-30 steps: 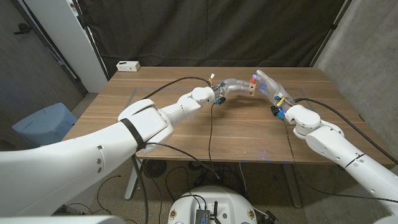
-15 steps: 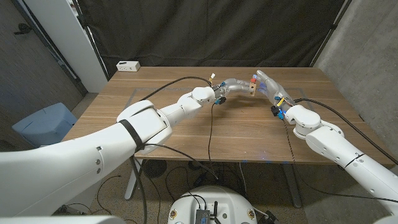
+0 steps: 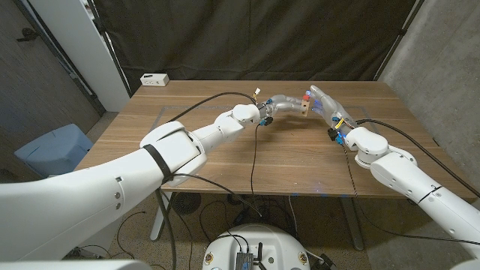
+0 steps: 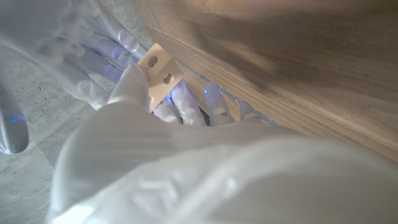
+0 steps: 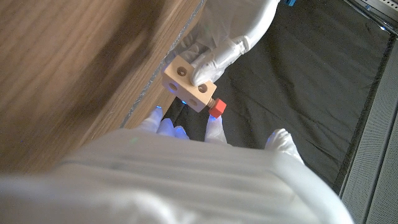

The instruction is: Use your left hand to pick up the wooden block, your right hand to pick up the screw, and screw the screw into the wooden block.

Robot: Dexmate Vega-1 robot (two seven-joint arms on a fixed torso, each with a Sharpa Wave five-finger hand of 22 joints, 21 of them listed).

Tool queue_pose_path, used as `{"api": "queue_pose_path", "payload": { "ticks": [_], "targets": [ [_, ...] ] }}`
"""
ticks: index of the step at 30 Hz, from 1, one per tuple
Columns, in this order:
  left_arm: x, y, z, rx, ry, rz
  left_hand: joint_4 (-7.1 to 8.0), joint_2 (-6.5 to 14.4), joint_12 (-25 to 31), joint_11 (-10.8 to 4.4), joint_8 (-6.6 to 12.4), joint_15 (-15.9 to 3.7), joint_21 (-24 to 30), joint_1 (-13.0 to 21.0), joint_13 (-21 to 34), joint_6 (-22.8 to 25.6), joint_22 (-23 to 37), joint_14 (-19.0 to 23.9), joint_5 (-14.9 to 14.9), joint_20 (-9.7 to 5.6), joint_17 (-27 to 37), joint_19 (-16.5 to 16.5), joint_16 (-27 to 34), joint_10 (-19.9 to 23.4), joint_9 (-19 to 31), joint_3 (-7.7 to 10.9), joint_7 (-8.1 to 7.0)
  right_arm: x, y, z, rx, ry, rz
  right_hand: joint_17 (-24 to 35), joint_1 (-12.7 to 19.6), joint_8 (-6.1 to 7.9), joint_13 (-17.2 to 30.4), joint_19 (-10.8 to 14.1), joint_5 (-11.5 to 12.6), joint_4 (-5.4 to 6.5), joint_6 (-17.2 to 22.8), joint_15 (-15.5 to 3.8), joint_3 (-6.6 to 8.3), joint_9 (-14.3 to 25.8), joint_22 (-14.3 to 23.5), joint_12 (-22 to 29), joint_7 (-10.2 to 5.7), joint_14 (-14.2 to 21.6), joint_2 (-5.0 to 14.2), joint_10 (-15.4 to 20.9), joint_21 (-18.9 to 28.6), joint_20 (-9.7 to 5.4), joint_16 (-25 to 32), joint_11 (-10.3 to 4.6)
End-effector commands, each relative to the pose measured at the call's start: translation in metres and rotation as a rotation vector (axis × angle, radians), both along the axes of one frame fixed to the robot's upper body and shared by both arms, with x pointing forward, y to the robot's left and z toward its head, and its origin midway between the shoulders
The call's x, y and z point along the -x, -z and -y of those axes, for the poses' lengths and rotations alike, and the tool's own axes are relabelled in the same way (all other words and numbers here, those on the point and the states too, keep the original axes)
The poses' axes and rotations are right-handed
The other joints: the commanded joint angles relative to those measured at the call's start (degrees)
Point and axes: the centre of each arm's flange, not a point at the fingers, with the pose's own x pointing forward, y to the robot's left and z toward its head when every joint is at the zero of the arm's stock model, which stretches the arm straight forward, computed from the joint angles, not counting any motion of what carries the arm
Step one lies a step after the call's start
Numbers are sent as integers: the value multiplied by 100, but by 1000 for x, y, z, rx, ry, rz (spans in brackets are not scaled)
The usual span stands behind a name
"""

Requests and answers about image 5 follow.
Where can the small wooden block with holes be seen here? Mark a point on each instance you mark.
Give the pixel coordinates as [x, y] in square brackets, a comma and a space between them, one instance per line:
[188, 85]

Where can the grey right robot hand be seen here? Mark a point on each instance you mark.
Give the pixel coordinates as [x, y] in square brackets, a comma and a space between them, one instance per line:
[171, 180]

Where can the black backdrop curtain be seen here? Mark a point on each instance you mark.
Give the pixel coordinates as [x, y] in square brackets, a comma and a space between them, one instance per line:
[295, 93]

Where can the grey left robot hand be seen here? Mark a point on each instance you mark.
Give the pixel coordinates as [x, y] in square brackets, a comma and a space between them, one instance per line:
[230, 37]

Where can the red-headed wooden screw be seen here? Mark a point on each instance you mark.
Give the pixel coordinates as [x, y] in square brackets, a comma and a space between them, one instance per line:
[217, 108]

